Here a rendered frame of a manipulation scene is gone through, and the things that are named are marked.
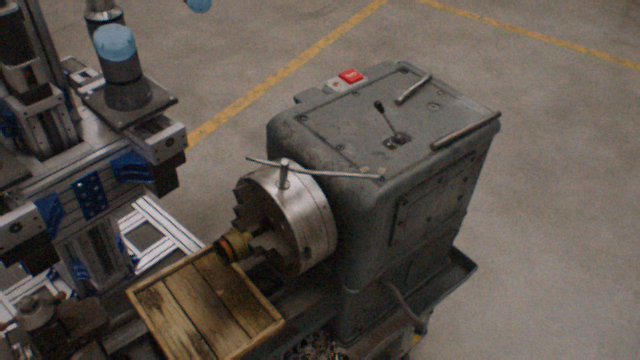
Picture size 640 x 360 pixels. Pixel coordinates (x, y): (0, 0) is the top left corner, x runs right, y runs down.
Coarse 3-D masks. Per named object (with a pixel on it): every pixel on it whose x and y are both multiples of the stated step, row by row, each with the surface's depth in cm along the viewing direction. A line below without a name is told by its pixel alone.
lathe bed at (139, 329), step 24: (240, 264) 157; (264, 264) 160; (264, 288) 164; (288, 288) 152; (312, 288) 152; (336, 288) 153; (120, 312) 146; (288, 312) 146; (312, 312) 155; (336, 312) 165; (120, 336) 138; (144, 336) 140; (288, 336) 157
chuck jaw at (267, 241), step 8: (264, 232) 136; (272, 232) 136; (256, 240) 133; (264, 240) 133; (272, 240) 133; (280, 240) 133; (256, 248) 132; (264, 248) 131; (272, 248) 131; (280, 248) 131; (288, 248) 130; (304, 248) 130; (256, 256) 133; (264, 256) 133; (272, 256) 133; (280, 256) 130; (288, 256) 130; (296, 256) 132; (304, 256) 132
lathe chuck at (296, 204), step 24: (264, 168) 137; (264, 192) 131; (288, 192) 129; (264, 216) 144; (288, 216) 126; (312, 216) 130; (288, 240) 132; (312, 240) 130; (288, 264) 139; (312, 264) 137
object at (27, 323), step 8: (40, 304) 112; (16, 312) 112; (40, 312) 111; (48, 312) 113; (24, 320) 110; (32, 320) 110; (40, 320) 111; (48, 320) 113; (24, 328) 111; (32, 328) 111
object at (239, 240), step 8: (232, 232) 133; (240, 232) 133; (248, 232) 135; (216, 240) 133; (224, 240) 132; (232, 240) 131; (240, 240) 132; (248, 240) 134; (216, 248) 135; (224, 248) 130; (232, 248) 131; (240, 248) 131; (248, 248) 132; (224, 256) 130; (232, 256) 131; (240, 256) 132; (248, 256) 134; (224, 264) 134
